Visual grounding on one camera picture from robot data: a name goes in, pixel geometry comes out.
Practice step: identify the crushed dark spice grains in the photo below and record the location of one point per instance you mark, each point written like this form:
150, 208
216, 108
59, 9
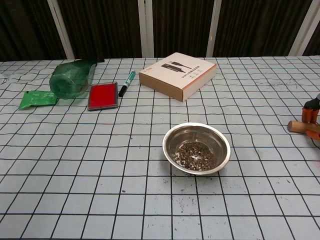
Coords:
197, 156

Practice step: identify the white vertical frame post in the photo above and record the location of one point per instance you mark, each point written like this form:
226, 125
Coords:
61, 27
145, 27
302, 30
213, 27

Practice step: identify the checkered grid tablecloth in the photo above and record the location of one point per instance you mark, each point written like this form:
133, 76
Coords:
100, 162

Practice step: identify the green foil packet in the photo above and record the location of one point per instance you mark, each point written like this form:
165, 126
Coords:
35, 99

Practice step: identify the green marker pen black cap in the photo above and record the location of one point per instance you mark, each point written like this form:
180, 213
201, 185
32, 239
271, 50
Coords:
127, 83

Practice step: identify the green plastic bottle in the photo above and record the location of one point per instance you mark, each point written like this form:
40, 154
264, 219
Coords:
71, 78

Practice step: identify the wooden rolling pin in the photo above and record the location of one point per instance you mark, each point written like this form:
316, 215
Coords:
298, 127

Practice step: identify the red ink stamp pad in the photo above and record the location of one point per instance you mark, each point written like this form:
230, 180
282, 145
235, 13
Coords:
103, 96

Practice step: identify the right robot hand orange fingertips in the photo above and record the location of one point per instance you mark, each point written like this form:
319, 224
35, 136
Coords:
310, 113

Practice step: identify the cardboard product box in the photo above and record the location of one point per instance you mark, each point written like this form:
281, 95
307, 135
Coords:
175, 75

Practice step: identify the stainless steel bowl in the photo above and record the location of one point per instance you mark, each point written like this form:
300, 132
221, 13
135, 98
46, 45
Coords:
220, 150

